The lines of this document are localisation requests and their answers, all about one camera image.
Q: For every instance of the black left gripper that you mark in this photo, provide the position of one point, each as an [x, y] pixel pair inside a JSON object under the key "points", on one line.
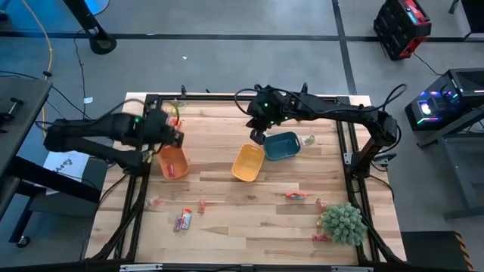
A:
{"points": [[160, 126]]}

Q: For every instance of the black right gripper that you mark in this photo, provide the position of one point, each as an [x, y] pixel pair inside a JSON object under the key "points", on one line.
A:
{"points": [[270, 106]]}

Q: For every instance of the orange plastic bin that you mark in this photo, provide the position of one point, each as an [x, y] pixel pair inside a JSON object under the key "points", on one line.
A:
{"points": [[174, 160]]}

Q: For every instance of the teal plastic bin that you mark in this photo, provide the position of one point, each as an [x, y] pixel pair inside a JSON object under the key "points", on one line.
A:
{"points": [[283, 146]]}

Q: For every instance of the yellow plastic bin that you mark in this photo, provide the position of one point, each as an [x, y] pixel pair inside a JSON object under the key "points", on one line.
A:
{"points": [[247, 163]]}

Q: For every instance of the pink clear candy wrapper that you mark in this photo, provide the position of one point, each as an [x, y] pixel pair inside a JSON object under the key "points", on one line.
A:
{"points": [[155, 201]]}

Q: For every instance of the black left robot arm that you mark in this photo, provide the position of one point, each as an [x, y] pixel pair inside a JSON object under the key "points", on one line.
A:
{"points": [[94, 128]]}

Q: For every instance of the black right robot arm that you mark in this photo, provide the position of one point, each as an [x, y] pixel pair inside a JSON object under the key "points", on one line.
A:
{"points": [[340, 107]]}

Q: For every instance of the small orange candy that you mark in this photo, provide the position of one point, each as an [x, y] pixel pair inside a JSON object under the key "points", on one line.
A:
{"points": [[176, 123]]}

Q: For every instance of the yellow candy bar blue print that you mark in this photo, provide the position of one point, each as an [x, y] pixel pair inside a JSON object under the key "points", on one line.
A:
{"points": [[151, 156]]}

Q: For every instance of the small red candy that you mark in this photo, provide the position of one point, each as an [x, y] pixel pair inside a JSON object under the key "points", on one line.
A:
{"points": [[320, 205], [171, 171], [201, 206]]}

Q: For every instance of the yellow clear candy wrapper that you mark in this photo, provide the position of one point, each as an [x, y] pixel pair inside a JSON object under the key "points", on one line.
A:
{"points": [[176, 106]]}

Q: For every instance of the green clear candy wrapper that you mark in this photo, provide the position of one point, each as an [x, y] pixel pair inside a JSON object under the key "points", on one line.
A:
{"points": [[309, 140]]}

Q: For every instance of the orange white candy packet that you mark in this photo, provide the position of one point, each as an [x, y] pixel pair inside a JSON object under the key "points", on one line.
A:
{"points": [[186, 218]]}

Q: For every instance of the purple candy packet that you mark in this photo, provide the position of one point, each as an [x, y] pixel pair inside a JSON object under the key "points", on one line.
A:
{"points": [[177, 223]]}

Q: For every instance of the small yellow candy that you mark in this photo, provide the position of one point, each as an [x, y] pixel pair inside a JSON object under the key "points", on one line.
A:
{"points": [[320, 220]]}

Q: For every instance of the red candy wrapper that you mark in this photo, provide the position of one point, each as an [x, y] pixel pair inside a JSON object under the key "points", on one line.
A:
{"points": [[321, 238]]}

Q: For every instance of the white paper sheet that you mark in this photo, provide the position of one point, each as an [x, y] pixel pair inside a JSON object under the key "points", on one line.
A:
{"points": [[66, 166]]}

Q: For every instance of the green artificial plant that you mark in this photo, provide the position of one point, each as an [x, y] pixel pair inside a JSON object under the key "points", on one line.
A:
{"points": [[343, 224]]}

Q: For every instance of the black stand pole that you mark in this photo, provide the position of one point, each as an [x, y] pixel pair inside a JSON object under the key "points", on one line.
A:
{"points": [[92, 28]]}

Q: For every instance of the black side table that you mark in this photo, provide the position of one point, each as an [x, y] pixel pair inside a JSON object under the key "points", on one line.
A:
{"points": [[19, 109]]}

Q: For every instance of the black clamp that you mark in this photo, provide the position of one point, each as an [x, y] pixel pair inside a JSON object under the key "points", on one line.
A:
{"points": [[11, 107]]}

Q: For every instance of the red and black case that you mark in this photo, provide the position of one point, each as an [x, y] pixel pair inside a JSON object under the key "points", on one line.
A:
{"points": [[401, 28]]}

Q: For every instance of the caster wheel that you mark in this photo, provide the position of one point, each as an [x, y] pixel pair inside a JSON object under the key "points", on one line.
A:
{"points": [[23, 242]]}

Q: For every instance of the computer with coloured lights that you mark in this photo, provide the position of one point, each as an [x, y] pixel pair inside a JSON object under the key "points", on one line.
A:
{"points": [[442, 100]]}

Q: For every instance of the black box with hazard stripes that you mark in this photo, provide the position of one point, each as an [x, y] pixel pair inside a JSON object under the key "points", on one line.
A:
{"points": [[435, 251]]}

